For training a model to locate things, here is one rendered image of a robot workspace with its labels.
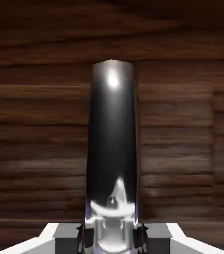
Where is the dark wooden cabinet door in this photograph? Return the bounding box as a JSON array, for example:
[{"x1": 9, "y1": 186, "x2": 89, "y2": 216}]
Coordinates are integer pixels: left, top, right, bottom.
[{"x1": 0, "y1": 57, "x2": 216, "y2": 254}]

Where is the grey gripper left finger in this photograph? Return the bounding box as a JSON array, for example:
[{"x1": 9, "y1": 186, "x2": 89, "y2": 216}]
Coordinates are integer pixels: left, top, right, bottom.
[{"x1": 0, "y1": 222, "x2": 87, "y2": 254}]

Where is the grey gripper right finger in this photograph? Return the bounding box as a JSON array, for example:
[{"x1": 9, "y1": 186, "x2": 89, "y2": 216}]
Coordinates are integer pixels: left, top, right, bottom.
[{"x1": 136, "y1": 222, "x2": 224, "y2": 254}]

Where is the dark wooden cabinet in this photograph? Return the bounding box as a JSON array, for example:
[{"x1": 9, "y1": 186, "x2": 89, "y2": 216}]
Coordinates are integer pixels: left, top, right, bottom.
[{"x1": 0, "y1": 0, "x2": 224, "y2": 254}]

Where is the dark curved metal handle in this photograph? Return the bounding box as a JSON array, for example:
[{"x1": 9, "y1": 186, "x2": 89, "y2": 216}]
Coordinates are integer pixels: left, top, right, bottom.
[{"x1": 84, "y1": 59, "x2": 139, "y2": 254}]

